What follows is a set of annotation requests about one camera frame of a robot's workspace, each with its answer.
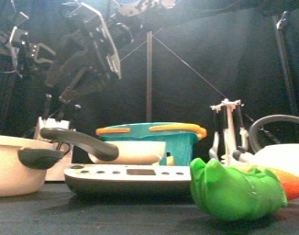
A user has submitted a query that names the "orange yellow toy corn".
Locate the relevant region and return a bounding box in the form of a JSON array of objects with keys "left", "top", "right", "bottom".
[{"left": 233, "top": 164, "right": 299, "bottom": 202}]

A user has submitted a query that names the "white utensil holder box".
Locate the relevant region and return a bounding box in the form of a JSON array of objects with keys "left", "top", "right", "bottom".
[{"left": 32, "top": 117, "right": 74, "bottom": 182}]

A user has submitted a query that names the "small yellow toy piece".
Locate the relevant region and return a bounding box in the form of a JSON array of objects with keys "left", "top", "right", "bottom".
[{"left": 165, "top": 151, "right": 176, "bottom": 167}]

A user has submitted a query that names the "grey kitchen scale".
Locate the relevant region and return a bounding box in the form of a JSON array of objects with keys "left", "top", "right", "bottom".
[{"left": 62, "top": 163, "right": 195, "bottom": 196}]

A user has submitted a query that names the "white utensil rack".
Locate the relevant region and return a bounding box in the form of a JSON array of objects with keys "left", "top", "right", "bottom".
[{"left": 208, "top": 97, "right": 252, "bottom": 167}]

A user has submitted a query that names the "green toy vegetable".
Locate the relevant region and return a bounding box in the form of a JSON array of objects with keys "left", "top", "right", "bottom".
[{"left": 188, "top": 157, "right": 289, "bottom": 222}]

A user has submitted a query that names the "thin metal frame pole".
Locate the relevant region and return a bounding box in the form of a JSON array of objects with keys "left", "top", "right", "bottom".
[{"left": 144, "top": 30, "right": 154, "bottom": 123}]

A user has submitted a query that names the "white saucepan long black handle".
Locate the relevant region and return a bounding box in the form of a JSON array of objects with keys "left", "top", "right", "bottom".
[{"left": 37, "top": 127, "right": 168, "bottom": 166}]

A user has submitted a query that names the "teal basket with orange handles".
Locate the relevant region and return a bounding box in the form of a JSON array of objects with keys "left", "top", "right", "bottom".
[{"left": 94, "top": 121, "right": 208, "bottom": 167}]

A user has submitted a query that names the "white pot with black handle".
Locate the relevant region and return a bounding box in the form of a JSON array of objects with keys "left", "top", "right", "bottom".
[{"left": 0, "top": 134, "right": 72, "bottom": 198}]

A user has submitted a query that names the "black frame post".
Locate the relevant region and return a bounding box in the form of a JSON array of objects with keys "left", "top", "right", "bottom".
[{"left": 271, "top": 10, "right": 299, "bottom": 118}]

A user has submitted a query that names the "white kettle with grey handle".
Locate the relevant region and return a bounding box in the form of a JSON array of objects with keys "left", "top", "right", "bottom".
[{"left": 232, "top": 114, "right": 299, "bottom": 182}]

